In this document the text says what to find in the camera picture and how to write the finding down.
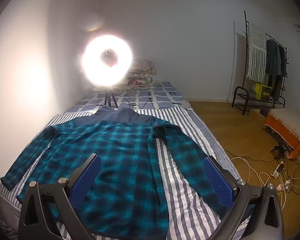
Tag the small black tripod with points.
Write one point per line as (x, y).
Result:
(280, 151)

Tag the dark green hanging jacket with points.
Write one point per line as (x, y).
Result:
(272, 57)

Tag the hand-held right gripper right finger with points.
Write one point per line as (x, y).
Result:
(217, 182)

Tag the small grey container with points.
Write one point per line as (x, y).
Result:
(252, 93)

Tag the black metal clothes rack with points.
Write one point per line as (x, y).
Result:
(241, 87)

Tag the blue checked bedsheet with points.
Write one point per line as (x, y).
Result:
(162, 92)

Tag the dark grey hanging garment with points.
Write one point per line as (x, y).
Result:
(283, 62)

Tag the red floral folded quilt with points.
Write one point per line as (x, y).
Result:
(140, 82)

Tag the yellow plastic crate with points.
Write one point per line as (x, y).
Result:
(261, 90)

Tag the orange ottoman with white cover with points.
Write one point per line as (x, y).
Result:
(290, 122)

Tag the teal plaid fleece jacket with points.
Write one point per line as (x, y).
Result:
(127, 155)

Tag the white striped hanging towel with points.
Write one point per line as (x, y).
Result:
(257, 55)

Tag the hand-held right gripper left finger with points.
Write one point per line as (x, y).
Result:
(86, 180)

